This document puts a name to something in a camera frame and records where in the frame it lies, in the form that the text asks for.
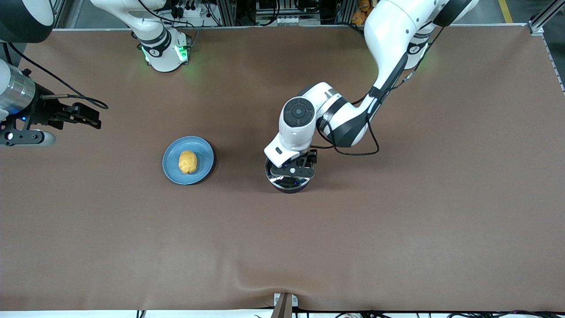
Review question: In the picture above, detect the black pot with blue handle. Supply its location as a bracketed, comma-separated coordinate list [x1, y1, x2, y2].
[265, 159, 315, 194]

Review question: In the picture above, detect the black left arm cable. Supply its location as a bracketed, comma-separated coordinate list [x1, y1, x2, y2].
[311, 26, 444, 156]

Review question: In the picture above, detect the aluminium frame profile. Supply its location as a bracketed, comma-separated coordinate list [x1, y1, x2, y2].
[49, 0, 68, 30]
[527, 0, 565, 36]

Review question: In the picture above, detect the pile of orange bread rolls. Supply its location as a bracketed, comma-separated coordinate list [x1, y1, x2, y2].
[351, 0, 374, 25]

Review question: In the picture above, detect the metal table clamp bracket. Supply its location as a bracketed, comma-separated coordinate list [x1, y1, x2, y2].
[270, 293, 299, 318]

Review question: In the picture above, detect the blue round plate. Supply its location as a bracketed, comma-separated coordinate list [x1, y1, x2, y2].
[162, 136, 215, 185]

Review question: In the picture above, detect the yellow potato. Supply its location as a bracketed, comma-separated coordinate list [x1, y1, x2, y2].
[178, 151, 198, 174]

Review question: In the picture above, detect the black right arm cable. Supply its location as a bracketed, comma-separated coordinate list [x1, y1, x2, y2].
[0, 42, 109, 110]

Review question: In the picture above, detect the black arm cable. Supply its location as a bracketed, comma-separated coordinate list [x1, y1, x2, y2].
[0, 42, 109, 110]
[311, 26, 444, 156]

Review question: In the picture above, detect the glass lid with blue knob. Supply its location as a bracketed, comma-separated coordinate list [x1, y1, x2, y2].
[266, 160, 314, 189]

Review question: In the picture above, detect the white power strip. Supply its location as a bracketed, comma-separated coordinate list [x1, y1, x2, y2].
[173, 4, 204, 19]

